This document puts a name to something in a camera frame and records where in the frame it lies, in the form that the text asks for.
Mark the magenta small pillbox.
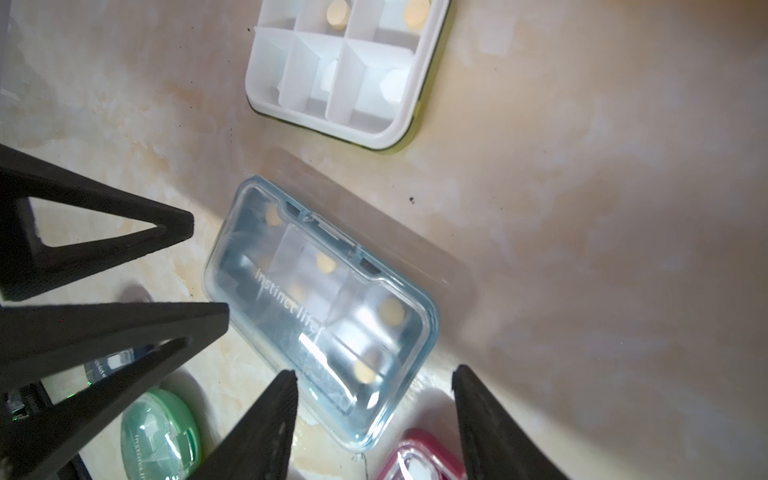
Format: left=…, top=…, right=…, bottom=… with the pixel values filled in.
left=376, top=428, right=467, bottom=480

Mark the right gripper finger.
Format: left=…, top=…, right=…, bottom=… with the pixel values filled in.
left=452, top=365, right=566, bottom=479
left=191, top=370, right=299, bottom=479

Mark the lime green open pillbox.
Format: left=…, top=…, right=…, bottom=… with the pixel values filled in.
left=244, top=1, right=457, bottom=154

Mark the teal rectangular pillbox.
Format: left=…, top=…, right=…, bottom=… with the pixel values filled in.
left=203, top=176, right=440, bottom=452

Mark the green round pillbox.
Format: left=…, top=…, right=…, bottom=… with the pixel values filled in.
left=120, top=388, right=203, bottom=479

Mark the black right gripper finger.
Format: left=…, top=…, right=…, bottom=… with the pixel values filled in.
left=0, top=143, right=196, bottom=303
left=1, top=303, right=229, bottom=479

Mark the navy round pillbox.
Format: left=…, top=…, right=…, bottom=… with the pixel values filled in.
left=84, top=345, right=154, bottom=385

